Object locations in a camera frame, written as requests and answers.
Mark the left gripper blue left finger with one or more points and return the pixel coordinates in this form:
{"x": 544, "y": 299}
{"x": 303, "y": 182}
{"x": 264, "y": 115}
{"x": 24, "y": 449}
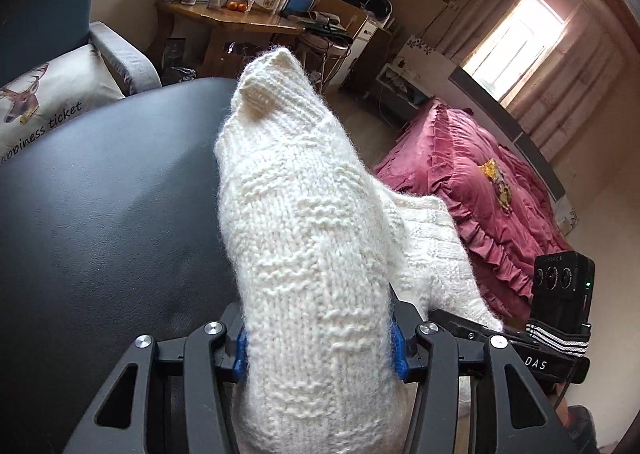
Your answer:
{"x": 170, "y": 396}

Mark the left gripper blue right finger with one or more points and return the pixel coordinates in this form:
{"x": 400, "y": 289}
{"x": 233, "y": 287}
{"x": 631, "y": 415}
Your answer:
{"x": 509, "y": 411}

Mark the cream knitted sweater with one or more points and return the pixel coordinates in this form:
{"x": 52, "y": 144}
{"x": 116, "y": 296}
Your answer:
{"x": 319, "y": 248}

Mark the person right hand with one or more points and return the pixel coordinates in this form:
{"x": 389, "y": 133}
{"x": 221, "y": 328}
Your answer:
{"x": 564, "y": 413}

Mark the pink blanket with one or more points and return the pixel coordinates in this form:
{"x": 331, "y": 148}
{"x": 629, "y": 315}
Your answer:
{"x": 501, "y": 208}

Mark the pink side window curtain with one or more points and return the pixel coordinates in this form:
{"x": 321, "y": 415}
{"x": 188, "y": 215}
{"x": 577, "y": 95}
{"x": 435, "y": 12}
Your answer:
{"x": 549, "y": 63}

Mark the deer print cushion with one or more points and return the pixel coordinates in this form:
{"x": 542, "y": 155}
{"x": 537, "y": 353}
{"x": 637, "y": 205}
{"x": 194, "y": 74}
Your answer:
{"x": 52, "y": 94}

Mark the white low cabinet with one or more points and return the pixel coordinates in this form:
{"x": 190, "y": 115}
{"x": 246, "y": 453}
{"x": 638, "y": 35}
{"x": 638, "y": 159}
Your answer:
{"x": 413, "y": 77}

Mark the wooden side table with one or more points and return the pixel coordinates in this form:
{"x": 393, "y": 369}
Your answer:
{"x": 224, "y": 27}

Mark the oranges on table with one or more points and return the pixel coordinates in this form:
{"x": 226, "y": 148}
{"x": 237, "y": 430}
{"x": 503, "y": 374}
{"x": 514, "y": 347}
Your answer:
{"x": 238, "y": 6}

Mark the grey yellow blue sofa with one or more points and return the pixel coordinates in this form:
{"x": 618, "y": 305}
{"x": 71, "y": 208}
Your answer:
{"x": 36, "y": 31}

